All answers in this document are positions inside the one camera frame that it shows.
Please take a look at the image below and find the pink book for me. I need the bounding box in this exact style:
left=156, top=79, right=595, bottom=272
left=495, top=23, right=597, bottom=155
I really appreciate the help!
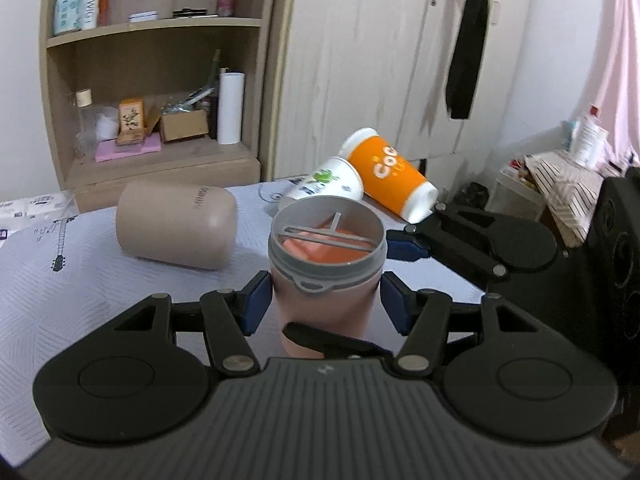
left=94, top=132, right=162, bottom=164

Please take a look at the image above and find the clear bottle beige cap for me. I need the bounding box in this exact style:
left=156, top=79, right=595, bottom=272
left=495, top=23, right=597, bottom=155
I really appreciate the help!
left=75, top=89, right=98, bottom=157

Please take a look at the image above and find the black ribbon bow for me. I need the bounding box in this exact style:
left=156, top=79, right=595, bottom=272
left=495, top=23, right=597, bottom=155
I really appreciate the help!
left=445, top=0, right=489, bottom=120

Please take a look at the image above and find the striped fabric box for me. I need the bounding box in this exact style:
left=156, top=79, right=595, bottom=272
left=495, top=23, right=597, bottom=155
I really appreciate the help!
left=525, top=151, right=605, bottom=248

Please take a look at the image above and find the taupe plastic container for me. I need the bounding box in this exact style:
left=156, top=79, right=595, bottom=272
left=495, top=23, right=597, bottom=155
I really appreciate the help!
left=116, top=181, right=238, bottom=270

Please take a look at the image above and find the small cardboard box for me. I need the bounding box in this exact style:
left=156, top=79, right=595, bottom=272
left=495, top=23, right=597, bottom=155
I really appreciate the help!
left=160, top=110, right=208, bottom=143

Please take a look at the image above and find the light wood wardrobe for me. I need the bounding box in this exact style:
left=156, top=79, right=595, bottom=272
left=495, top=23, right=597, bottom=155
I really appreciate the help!
left=259, top=0, right=530, bottom=195

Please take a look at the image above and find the white patterned table cloth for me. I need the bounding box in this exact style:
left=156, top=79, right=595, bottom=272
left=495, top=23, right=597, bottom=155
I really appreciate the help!
left=0, top=173, right=486, bottom=468

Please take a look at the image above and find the small pink bottle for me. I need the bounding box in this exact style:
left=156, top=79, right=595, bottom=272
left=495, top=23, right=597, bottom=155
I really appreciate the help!
left=216, top=0, right=234, bottom=18

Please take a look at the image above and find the orange decorated box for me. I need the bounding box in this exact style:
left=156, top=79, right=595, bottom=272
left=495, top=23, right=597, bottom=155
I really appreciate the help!
left=116, top=98, right=145, bottom=146

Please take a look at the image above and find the wooden shelf unit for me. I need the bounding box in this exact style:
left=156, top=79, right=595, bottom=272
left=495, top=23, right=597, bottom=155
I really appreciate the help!
left=40, top=0, right=273, bottom=211

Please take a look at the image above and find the pink cup grey rim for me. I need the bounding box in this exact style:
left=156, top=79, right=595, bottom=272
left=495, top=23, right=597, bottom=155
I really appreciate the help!
left=268, top=195, right=387, bottom=338

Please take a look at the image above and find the toilet paper pack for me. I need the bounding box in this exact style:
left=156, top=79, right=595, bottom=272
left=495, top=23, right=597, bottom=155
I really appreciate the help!
left=0, top=191, right=79, bottom=244

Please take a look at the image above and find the white floral paper cup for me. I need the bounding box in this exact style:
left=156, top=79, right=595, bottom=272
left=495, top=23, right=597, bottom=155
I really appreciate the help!
left=278, top=156, right=364, bottom=210

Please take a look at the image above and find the orange white paper cup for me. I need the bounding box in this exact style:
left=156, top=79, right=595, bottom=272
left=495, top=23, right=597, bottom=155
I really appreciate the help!
left=338, top=127, right=438, bottom=223

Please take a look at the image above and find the white paper towel roll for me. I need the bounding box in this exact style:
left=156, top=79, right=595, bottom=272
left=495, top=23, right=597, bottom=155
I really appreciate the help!
left=217, top=72, right=245, bottom=145

